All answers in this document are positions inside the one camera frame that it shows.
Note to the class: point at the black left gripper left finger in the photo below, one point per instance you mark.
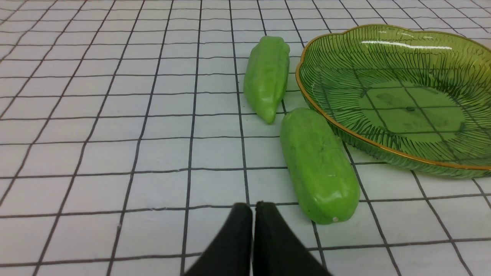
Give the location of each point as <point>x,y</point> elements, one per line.
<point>229,252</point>

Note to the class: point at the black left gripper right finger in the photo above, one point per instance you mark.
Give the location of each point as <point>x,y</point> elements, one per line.
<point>276,250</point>

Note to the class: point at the green toy cucumber rounded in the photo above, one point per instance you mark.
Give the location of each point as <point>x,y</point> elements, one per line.
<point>323,179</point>

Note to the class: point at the green toy vegetable pointed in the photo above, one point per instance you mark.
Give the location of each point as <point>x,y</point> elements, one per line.
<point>266,76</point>

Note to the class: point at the green glass plate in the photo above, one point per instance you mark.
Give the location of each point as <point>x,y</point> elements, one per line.
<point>418,100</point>

